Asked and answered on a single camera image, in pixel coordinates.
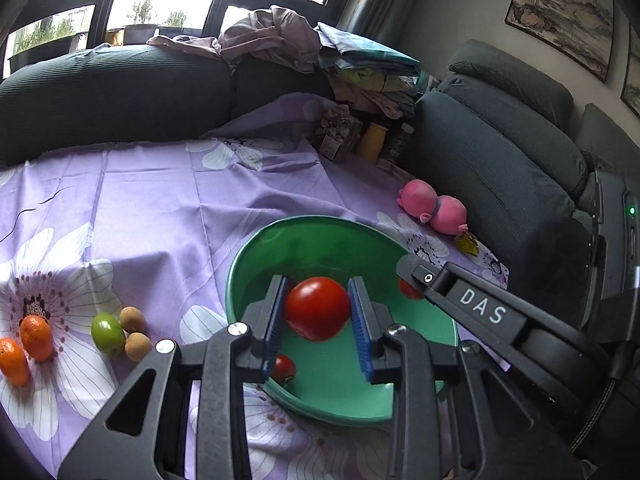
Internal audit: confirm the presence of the red cherry tomato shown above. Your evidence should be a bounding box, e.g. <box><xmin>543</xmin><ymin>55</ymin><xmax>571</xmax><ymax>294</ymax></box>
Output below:
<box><xmin>270</xmin><ymin>354</ymin><xmax>297</xmax><ymax>387</ymax></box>
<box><xmin>398</xmin><ymin>277</ymin><xmax>426</xmax><ymax>302</ymax></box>

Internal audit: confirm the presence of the framed landscape painting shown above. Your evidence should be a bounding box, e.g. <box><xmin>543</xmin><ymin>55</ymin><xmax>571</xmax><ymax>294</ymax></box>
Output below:
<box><xmin>620</xmin><ymin>25</ymin><xmax>640</xmax><ymax>121</ymax></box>
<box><xmin>504</xmin><ymin>0</ymin><xmax>615</xmax><ymax>83</ymax></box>

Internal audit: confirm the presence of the mauve crumpled cloth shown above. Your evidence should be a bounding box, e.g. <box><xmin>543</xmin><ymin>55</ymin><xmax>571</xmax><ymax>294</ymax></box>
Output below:
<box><xmin>147</xmin><ymin>5</ymin><xmax>322</xmax><ymax>75</ymax></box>

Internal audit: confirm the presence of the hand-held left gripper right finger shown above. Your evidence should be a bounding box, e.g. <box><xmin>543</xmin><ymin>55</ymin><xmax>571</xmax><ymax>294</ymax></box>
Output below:
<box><xmin>348</xmin><ymin>275</ymin><xmax>584</xmax><ymax>480</ymax></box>

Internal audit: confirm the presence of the purple floral blanket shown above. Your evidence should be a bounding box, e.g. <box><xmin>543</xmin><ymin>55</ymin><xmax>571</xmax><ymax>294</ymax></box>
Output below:
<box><xmin>0</xmin><ymin>91</ymin><xmax>511</xmax><ymax>480</ymax></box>

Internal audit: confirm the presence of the green jujube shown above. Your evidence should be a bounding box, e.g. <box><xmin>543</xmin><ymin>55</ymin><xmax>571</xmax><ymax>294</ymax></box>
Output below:
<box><xmin>90</xmin><ymin>312</ymin><xmax>127</xmax><ymax>358</ymax></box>

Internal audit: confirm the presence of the large red tomato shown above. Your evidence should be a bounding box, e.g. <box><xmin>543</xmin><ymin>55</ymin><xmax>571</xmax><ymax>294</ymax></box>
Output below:
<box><xmin>284</xmin><ymin>276</ymin><xmax>352</xmax><ymax>342</ymax></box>

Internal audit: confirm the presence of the potted plant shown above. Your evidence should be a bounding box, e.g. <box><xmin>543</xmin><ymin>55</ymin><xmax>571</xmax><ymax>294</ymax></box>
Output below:
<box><xmin>122</xmin><ymin>0</ymin><xmax>162</xmax><ymax>47</ymax></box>

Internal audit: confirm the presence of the long planter box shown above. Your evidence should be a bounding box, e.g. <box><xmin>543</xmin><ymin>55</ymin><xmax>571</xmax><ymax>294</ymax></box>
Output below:
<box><xmin>7</xmin><ymin>32</ymin><xmax>96</xmax><ymax>75</ymax></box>

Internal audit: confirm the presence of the clear snack bag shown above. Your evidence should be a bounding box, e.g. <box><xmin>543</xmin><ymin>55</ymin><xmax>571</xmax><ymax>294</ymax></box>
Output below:
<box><xmin>314</xmin><ymin>105</ymin><xmax>364</xmax><ymax>163</ymax></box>

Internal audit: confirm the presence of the yellow crumpled packet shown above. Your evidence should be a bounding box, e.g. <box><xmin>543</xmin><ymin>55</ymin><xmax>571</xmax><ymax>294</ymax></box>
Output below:
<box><xmin>454</xmin><ymin>227</ymin><xmax>480</xmax><ymax>257</ymax></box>

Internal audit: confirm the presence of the brown longan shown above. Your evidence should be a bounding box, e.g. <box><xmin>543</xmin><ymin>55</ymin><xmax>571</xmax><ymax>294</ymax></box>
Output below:
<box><xmin>118</xmin><ymin>306</ymin><xmax>148</xmax><ymax>334</ymax></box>
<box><xmin>124</xmin><ymin>332</ymin><xmax>152</xmax><ymax>362</ymax></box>

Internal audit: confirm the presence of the folded teal bedsheet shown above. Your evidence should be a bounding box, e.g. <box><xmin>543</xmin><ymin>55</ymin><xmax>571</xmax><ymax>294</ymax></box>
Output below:
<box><xmin>315</xmin><ymin>22</ymin><xmax>421</xmax><ymax>78</ymax></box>

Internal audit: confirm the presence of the green plastic bowl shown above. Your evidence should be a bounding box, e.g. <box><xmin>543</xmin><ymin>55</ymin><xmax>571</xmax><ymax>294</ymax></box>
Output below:
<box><xmin>226</xmin><ymin>215</ymin><xmax>459</xmax><ymax>427</ymax></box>

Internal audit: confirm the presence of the dark grey sofa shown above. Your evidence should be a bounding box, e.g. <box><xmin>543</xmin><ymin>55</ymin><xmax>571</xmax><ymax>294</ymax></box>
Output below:
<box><xmin>0</xmin><ymin>39</ymin><xmax>640</xmax><ymax>361</ymax></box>

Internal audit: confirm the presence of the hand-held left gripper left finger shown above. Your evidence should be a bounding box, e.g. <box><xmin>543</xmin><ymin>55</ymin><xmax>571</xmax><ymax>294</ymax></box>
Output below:
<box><xmin>57</xmin><ymin>275</ymin><xmax>291</xmax><ymax>480</ymax></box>

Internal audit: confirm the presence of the yellow bottle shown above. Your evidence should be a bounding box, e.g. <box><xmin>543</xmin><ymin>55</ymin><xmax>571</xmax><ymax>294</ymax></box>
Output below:
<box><xmin>356</xmin><ymin>122</ymin><xmax>389</xmax><ymax>165</ymax></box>

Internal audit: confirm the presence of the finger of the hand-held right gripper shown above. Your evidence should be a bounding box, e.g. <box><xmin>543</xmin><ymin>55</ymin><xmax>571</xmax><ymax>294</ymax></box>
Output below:
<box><xmin>396</xmin><ymin>253</ymin><xmax>532</xmax><ymax>362</ymax></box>

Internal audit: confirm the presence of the orange tangerine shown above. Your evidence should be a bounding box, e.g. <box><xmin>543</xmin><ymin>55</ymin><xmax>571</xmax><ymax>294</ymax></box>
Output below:
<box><xmin>0</xmin><ymin>338</ymin><xmax>30</xmax><ymax>387</ymax></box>
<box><xmin>19</xmin><ymin>315</ymin><xmax>54</xmax><ymax>362</ymax></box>

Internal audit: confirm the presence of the pile of folded clothes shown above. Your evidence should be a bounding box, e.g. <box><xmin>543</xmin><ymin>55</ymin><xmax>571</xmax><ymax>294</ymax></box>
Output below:
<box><xmin>327</xmin><ymin>67</ymin><xmax>420</xmax><ymax>120</ymax></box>

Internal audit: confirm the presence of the dark glass jar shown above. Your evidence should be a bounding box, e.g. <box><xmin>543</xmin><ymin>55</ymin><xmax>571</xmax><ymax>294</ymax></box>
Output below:
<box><xmin>382</xmin><ymin>122</ymin><xmax>416</xmax><ymax>167</ymax></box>

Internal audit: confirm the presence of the pink plush toy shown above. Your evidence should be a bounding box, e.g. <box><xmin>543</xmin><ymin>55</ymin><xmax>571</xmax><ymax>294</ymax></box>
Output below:
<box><xmin>397</xmin><ymin>178</ymin><xmax>469</xmax><ymax>236</ymax></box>

